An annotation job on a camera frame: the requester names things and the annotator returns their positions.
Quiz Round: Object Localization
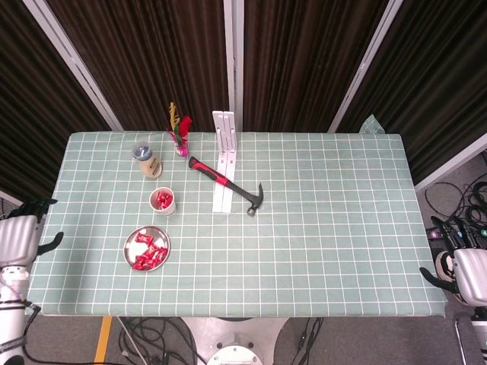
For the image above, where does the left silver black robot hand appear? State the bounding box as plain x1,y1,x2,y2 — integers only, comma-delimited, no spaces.
0,197,65,269

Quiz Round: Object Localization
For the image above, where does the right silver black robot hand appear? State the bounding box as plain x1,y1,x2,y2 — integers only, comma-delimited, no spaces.
419,215,487,307

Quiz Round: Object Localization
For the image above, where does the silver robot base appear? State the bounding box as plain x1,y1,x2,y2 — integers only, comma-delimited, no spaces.
182,317,290,365

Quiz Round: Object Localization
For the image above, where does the black box with numbered lights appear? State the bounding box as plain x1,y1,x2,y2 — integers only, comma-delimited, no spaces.
428,226,487,252

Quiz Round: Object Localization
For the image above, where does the round metal plate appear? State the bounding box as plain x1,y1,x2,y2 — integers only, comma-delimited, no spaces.
123,226,171,271

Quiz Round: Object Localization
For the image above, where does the dark brown pleated curtain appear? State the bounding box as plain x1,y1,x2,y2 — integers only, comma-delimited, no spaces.
0,0,115,214
47,0,229,132
336,0,487,183
243,0,391,133

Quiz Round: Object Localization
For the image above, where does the yellow floor tape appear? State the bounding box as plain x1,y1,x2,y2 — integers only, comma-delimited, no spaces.
93,316,114,365

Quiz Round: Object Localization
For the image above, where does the beige dressing bottle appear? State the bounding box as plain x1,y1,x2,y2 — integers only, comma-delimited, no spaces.
131,141,164,179

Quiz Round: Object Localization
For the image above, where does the white paper cup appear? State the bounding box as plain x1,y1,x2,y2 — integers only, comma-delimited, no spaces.
148,186,178,217

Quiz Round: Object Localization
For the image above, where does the green checked tablecloth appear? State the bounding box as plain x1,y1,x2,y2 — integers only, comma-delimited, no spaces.
28,113,448,319

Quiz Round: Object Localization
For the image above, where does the colourful feather shuttlecock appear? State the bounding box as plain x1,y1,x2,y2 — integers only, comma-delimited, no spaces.
165,101,194,159

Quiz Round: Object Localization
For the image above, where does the red black claw hammer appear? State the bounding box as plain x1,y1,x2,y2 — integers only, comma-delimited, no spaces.
188,155,266,218

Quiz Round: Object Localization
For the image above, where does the white folding stand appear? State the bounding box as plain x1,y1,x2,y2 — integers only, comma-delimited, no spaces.
212,109,237,214

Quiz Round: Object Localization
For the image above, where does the white metal frame rail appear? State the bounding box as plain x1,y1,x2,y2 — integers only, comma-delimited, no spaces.
0,189,24,208
413,131,487,193

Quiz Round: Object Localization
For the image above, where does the black floor cable bundle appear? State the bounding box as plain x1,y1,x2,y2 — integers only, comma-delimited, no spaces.
113,317,208,365
424,150,487,231

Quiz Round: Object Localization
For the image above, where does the black cable with inline box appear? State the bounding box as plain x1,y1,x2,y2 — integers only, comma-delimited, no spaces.
291,317,324,365

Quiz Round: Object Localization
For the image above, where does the white metal frame post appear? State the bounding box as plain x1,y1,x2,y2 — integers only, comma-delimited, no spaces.
21,0,125,132
327,0,405,133
222,0,245,132

